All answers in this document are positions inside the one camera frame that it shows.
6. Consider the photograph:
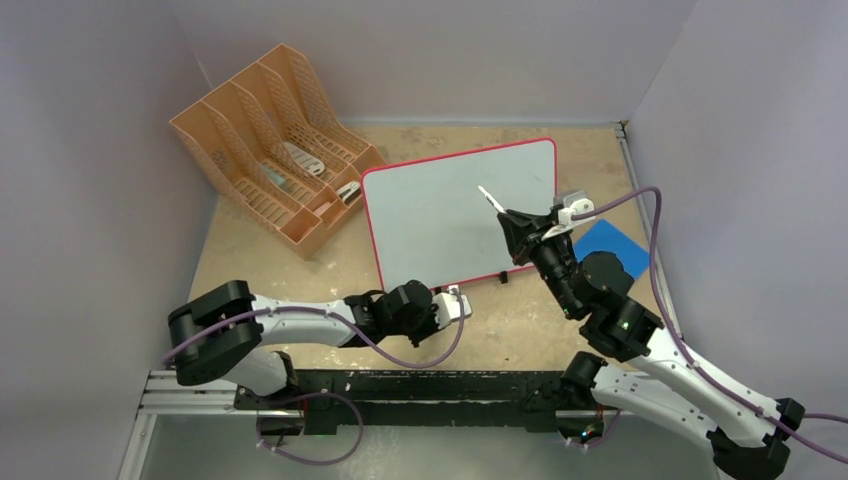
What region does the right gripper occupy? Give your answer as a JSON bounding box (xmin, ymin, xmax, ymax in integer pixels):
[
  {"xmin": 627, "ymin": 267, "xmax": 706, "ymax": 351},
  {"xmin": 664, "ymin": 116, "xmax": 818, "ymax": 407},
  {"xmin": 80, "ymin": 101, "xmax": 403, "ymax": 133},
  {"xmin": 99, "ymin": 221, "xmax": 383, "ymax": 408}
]
[{"xmin": 498, "ymin": 210, "xmax": 582, "ymax": 318}]

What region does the black and white marker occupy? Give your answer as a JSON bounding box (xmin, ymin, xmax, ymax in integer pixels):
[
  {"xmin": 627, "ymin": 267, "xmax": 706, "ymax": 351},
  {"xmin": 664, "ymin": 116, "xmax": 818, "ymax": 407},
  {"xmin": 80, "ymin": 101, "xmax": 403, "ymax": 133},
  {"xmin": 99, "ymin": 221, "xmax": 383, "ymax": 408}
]
[{"xmin": 477, "ymin": 185, "xmax": 506, "ymax": 213}]

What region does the pink-framed whiteboard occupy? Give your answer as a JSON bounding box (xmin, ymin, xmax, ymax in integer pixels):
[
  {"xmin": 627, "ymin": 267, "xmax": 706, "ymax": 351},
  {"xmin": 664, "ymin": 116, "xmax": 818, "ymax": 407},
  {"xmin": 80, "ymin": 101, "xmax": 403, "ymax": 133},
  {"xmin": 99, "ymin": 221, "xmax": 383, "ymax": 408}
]
[{"xmin": 362, "ymin": 138, "xmax": 558, "ymax": 290}]

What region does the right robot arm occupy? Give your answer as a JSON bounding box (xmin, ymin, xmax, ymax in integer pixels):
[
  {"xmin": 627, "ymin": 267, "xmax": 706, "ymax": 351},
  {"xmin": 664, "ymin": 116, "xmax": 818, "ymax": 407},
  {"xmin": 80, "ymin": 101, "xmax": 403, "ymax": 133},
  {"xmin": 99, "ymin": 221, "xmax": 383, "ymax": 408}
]
[{"xmin": 497, "ymin": 209, "xmax": 805, "ymax": 479}]

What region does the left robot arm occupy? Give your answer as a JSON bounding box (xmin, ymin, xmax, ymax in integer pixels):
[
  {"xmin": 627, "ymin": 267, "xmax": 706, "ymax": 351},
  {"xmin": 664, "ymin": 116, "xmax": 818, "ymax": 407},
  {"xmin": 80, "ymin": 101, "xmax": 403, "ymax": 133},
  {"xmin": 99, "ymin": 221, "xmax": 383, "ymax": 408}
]
[{"xmin": 165, "ymin": 280, "xmax": 470, "ymax": 409}]

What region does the blue notebook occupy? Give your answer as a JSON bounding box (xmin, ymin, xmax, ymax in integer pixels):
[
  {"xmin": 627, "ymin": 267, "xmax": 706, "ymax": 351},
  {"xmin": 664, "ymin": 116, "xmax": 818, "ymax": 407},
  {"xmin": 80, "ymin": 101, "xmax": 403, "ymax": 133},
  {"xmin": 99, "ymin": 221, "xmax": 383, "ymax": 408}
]
[{"xmin": 574, "ymin": 220, "xmax": 650, "ymax": 280}]

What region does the white stapler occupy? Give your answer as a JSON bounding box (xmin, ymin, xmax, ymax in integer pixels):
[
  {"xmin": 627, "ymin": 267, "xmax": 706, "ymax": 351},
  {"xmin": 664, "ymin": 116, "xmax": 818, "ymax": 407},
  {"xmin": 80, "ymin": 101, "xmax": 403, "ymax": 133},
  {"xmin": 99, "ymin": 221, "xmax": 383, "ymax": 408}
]
[{"xmin": 336, "ymin": 181, "xmax": 361, "ymax": 205}]

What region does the pink eraser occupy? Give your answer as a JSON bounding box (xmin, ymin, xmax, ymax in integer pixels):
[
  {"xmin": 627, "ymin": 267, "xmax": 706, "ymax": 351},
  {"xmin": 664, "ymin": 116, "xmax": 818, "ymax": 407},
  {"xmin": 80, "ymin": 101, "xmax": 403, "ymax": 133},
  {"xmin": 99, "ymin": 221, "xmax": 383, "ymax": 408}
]
[{"xmin": 314, "ymin": 202, "xmax": 332, "ymax": 216}]

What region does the teal item in tray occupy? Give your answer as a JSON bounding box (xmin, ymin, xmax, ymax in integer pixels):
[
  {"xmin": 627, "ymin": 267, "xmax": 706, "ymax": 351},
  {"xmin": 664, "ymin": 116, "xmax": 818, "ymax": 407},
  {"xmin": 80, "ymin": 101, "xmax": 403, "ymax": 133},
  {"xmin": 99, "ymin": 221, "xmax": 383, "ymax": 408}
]
[{"xmin": 261, "ymin": 164, "xmax": 289, "ymax": 191}]

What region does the peach plastic file organizer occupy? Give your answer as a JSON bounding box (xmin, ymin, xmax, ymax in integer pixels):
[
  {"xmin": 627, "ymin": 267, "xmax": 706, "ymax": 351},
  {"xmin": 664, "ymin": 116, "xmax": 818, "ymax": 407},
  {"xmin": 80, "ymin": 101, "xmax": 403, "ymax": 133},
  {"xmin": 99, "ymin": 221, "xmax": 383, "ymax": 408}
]
[{"xmin": 170, "ymin": 44, "xmax": 386, "ymax": 259}]

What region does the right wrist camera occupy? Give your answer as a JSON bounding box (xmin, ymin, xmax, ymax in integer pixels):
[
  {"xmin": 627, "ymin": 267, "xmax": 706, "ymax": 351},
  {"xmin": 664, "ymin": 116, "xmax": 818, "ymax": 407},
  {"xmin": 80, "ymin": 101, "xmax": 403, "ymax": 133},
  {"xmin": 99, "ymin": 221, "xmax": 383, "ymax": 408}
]
[{"xmin": 542, "ymin": 190, "xmax": 596, "ymax": 241}]

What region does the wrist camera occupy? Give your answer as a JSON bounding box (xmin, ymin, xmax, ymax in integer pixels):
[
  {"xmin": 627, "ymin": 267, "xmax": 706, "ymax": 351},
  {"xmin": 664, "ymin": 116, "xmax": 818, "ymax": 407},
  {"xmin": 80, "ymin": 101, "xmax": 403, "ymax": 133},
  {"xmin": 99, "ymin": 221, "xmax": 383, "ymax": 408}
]
[
  {"xmin": 542, "ymin": 190, "xmax": 596, "ymax": 241},
  {"xmin": 432, "ymin": 285, "xmax": 473, "ymax": 330}
]

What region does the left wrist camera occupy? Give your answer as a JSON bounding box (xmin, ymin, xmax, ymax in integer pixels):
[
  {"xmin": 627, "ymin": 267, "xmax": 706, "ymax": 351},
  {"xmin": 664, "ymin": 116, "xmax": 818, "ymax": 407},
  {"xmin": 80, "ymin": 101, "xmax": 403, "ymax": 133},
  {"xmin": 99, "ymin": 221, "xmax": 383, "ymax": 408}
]
[{"xmin": 432, "ymin": 285, "xmax": 473, "ymax": 330}]

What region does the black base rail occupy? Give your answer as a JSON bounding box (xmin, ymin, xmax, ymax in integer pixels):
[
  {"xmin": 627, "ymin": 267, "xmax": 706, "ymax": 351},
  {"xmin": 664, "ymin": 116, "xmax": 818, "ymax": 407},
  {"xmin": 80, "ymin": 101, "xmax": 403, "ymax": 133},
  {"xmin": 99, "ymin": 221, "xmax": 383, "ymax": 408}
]
[{"xmin": 234, "ymin": 369, "xmax": 615, "ymax": 443}]

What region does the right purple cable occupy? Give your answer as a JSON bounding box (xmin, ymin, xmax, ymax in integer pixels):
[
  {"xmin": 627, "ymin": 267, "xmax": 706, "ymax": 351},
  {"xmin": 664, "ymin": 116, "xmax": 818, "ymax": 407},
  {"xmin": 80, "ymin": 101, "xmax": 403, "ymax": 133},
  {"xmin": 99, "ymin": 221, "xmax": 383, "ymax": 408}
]
[{"xmin": 569, "ymin": 186, "xmax": 848, "ymax": 453}]

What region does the purple cable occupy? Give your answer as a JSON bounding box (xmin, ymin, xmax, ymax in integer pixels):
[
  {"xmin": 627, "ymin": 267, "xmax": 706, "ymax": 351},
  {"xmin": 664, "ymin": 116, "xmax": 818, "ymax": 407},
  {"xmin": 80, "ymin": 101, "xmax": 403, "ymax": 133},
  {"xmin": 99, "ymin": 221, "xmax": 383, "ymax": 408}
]
[
  {"xmin": 569, "ymin": 186, "xmax": 848, "ymax": 453},
  {"xmin": 162, "ymin": 304, "xmax": 468, "ymax": 466}
]

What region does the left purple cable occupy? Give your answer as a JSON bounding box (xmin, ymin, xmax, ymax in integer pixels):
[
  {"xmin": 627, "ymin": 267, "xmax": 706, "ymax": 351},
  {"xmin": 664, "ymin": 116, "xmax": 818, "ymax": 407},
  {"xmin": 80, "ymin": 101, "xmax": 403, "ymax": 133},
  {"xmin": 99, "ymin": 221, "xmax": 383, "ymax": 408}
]
[{"xmin": 162, "ymin": 304, "xmax": 468, "ymax": 466}]

